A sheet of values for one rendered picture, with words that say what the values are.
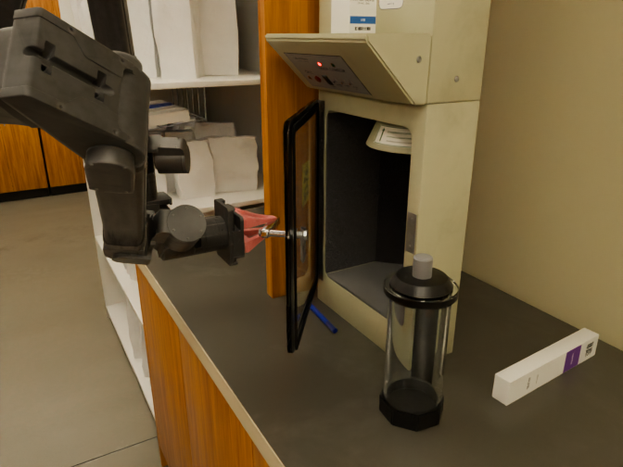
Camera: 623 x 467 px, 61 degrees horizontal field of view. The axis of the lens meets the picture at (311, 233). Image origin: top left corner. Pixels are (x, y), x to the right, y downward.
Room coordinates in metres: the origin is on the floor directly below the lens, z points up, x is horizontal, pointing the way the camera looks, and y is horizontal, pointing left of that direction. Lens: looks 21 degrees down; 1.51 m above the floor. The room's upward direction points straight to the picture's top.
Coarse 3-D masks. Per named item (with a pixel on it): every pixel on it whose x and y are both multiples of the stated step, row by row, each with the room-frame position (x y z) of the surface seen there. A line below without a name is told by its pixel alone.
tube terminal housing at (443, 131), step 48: (432, 0) 0.81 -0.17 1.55; (480, 0) 0.85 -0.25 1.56; (432, 48) 0.81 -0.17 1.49; (480, 48) 0.86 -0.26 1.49; (336, 96) 1.03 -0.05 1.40; (432, 96) 0.81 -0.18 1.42; (432, 144) 0.82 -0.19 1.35; (432, 192) 0.82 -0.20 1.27; (432, 240) 0.83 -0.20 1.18; (336, 288) 1.02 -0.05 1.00; (384, 336) 0.87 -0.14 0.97
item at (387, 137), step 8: (376, 120) 0.98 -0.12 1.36; (376, 128) 0.96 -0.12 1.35; (384, 128) 0.94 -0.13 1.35; (392, 128) 0.93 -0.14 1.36; (400, 128) 0.92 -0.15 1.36; (376, 136) 0.95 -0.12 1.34; (384, 136) 0.93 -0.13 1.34; (392, 136) 0.92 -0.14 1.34; (400, 136) 0.91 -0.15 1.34; (408, 136) 0.91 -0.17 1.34; (368, 144) 0.96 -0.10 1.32; (376, 144) 0.94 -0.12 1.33; (384, 144) 0.92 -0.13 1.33; (392, 144) 0.91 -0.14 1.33; (400, 144) 0.91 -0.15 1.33; (408, 144) 0.90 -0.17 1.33; (392, 152) 0.91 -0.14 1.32; (400, 152) 0.90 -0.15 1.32; (408, 152) 0.90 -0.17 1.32
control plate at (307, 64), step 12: (300, 60) 0.98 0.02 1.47; (312, 60) 0.94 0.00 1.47; (324, 60) 0.90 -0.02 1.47; (336, 60) 0.87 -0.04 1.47; (300, 72) 1.03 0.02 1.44; (312, 72) 0.98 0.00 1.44; (324, 72) 0.94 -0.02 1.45; (336, 72) 0.91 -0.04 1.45; (348, 72) 0.87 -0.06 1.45; (312, 84) 1.03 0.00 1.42; (324, 84) 0.99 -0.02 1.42; (336, 84) 0.95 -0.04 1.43; (348, 84) 0.91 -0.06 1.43; (360, 84) 0.88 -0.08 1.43
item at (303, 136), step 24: (288, 120) 0.79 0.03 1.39; (312, 120) 1.00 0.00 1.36; (312, 144) 1.00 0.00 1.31; (288, 168) 0.77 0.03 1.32; (312, 168) 1.00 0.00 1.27; (288, 192) 0.77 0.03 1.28; (312, 192) 1.00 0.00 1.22; (288, 216) 0.77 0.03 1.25; (312, 216) 1.00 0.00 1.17; (288, 240) 0.77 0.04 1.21; (312, 240) 1.01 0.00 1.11; (288, 264) 0.77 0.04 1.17; (312, 264) 1.01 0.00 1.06; (288, 288) 0.77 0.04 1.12; (288, 312) 0.77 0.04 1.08; (288, 336) 0.77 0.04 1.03
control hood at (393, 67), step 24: (288, 48) 0.98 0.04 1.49; (312, 48) 0.90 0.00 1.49; (336, 48) 0.84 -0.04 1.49; (360, 48) 0.78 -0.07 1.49; (384, 48) 0.77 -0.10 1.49; (408, 48) 0.79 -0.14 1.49; (360, 72) 0.84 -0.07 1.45; (384, 72) 0.78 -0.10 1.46; (408, 72) 0.79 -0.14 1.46; (384, 96) 0.85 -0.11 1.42; (408, 96) 0.79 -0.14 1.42
